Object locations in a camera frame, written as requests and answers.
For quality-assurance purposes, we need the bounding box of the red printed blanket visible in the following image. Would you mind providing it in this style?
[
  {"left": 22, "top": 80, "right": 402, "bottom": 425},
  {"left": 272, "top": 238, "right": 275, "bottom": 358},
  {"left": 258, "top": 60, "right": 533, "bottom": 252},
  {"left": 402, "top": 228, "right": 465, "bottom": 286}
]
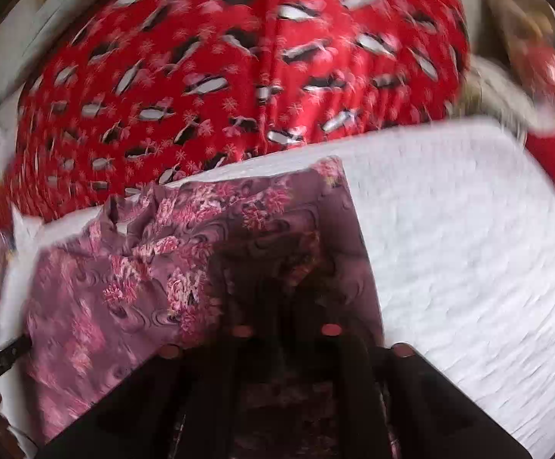
[{"left": 0, "top": 0, "right": 472, "bottom": 340}]

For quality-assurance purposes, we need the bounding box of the purple floral garment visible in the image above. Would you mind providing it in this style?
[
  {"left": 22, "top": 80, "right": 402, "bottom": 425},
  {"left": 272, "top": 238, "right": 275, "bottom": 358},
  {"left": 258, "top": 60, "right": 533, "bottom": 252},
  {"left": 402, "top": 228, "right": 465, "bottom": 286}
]
[{"left": 21, "top": 155, "right": 388, "bottom": 459}]

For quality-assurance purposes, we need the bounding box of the plastic bag of toys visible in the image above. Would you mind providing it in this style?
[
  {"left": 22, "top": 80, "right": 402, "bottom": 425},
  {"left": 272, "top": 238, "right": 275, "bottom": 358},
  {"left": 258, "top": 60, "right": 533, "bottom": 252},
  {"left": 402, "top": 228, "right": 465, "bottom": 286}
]
[{"left": 485, "top": 0, "right": 555, "bottom": 120}]

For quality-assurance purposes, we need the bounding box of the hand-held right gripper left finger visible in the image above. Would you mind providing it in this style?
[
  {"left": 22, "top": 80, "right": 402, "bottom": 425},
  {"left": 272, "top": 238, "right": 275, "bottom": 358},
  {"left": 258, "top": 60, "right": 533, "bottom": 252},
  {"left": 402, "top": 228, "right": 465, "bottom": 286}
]
[{"left": 33, "top": 327, "right": 259, "bottom": 459}]

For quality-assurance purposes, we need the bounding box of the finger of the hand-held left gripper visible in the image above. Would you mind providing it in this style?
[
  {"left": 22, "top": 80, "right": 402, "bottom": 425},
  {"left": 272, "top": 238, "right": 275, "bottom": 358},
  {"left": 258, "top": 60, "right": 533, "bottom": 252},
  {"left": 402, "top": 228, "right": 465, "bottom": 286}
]
[{"left": 0, "top": 335, "right": 32, "bottom": 388}]

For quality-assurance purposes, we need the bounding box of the white quilted mat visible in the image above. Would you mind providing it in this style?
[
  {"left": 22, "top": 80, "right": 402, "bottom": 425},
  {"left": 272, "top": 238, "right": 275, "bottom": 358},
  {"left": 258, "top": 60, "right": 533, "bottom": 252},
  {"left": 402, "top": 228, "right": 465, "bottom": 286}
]
[{"left": 0, "top": 122, "right": 555, "bottom": 459}]

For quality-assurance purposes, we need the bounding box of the pale crumpled cloth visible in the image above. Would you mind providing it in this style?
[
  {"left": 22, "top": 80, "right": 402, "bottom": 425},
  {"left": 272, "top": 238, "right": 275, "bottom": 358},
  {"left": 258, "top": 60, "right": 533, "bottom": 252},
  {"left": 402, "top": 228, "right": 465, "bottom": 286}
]
[{"left": 450, "top": 55, "right": 537, "bottom": 125}]

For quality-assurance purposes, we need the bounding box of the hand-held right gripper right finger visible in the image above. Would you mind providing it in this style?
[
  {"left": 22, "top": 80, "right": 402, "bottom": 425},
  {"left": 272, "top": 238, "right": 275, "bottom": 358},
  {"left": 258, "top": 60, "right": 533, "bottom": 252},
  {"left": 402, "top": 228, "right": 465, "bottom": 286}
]
[{"left": 306, "top": 324, "right": 534, "bottom": 459}]

